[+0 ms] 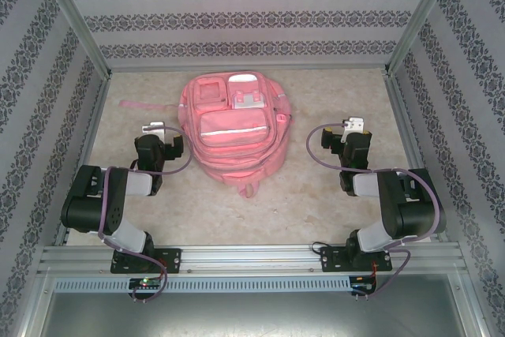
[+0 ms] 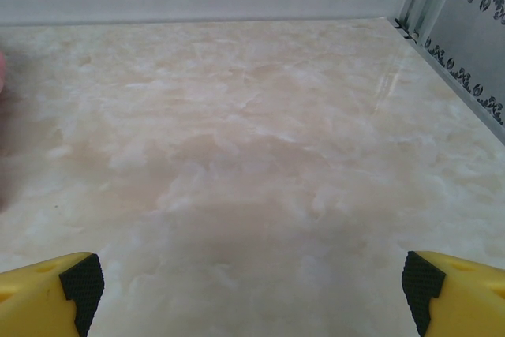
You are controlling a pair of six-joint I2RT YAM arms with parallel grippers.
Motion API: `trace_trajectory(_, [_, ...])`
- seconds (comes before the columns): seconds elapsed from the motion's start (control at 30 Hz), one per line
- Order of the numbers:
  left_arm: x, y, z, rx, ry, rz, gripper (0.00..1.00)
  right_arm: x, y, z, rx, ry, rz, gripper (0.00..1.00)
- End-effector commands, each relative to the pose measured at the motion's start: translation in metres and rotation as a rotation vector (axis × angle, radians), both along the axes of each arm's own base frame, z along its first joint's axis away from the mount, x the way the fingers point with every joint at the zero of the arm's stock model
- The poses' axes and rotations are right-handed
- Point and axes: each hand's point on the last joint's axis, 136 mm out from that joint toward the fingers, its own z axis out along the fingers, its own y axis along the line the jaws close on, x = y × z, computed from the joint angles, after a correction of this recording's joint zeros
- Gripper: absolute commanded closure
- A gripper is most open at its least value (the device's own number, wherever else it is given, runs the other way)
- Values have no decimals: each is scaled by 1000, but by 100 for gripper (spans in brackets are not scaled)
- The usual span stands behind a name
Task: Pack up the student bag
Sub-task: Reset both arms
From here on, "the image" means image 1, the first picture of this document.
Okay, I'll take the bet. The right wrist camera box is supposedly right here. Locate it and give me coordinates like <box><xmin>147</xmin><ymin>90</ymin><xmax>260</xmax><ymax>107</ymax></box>
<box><xmin>341</xmin><ymin>117</ymin><xmax>365</xmax><ymax>144</ymax></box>

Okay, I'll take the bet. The aluminium frame post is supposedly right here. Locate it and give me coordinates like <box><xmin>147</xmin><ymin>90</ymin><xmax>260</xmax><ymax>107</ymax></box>
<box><xmin>31</xmin><ymin>0</ymin><xmax>112</xmax><ymax>77</ymax></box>
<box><xmin>386</xmin><ymin>0</ymin><xmax>462</xmax><ymax>76</ymax></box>

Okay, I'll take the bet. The aluminium side rail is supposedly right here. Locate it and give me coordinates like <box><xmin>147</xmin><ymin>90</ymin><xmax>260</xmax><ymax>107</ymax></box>
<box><xmin>53</xmin><ymin>72</ymin><xmax>114</xmax><ymax>247</ymax></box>
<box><xmin>384</xmin><ymin>70</ymin><xmax>449</xmax><ymax>243</ymax></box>

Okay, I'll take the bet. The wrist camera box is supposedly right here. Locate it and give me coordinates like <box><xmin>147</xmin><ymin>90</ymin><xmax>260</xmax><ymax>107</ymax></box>
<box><xmin>341</xmin><ymin>117</ymin><xmax>365</xmax><ymax>144</ymax></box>
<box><xmin>140</xmin><ymin>122</ymin><xmax>166</xmax><ymax>136</ymax></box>

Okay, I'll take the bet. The pink backpack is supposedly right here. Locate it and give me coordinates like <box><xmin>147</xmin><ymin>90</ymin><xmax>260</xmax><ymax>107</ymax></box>
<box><xmin>120</xmin><ymin>71</ymin><xmax>293</xmax><ymax>199</ymax></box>

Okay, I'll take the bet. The aluminium frame crossbar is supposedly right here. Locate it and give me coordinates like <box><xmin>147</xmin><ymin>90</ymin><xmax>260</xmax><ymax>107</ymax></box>
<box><xmin>108</xmin><ymin>61</ymin><xmax>391</xmax><ymax>74</ymax></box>

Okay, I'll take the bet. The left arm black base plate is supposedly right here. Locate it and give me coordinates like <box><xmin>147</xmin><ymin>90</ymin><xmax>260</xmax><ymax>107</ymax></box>
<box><xmin>110</xmin><ymin>248</ymin><xmax>182</xmax><ymax>275</ymax></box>

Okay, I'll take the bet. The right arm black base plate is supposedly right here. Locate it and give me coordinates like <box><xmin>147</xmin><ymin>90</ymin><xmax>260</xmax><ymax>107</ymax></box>
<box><xmin>319</xmin><ymin>245</ymin><xmax>394</xmax><ymax>274</ymax></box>

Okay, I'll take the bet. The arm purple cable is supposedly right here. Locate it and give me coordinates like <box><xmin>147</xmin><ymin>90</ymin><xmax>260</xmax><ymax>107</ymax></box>
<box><xmin>306</xmin><ymin>123</ymin><xmax>442</xmax><ymax>301</ymax></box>
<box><xmin>96</xmin><ymin>125</ymin><xmax>194</xmax><ymax>305</ymax></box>

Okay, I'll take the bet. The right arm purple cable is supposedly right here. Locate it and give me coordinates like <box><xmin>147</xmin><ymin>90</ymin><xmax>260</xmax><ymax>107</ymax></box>
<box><xmin>306</xmin><ymin>123</ymin><xmax>442</xmax><ymax>301</ymax></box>

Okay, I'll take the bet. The aluminium mounting rail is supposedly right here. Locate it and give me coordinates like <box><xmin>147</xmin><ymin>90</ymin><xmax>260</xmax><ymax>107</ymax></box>
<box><xmin>37</xmin><ymin>244</ymin><xmax>462</xmax><ymax>275</ymax></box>

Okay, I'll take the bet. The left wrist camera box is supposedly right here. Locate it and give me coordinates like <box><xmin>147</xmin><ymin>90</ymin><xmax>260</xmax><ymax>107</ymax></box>
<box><xmin>140</xmin><ymin>122</ymin><xmax>166</xmax><ymax>136</ymax></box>

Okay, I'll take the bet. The grey slotted cable duct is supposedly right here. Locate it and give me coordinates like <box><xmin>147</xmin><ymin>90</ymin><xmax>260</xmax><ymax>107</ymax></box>
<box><xmin>53</xmin><ymin>276</ymin><xmax>352</xmax><ymax>294</ymax></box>

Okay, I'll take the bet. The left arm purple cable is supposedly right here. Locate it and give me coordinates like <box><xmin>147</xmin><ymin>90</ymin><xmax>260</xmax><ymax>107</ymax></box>
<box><xmin>96</xmin><ymin>125</ymin><xmax>194</xmax><ymax>305</ymax></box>

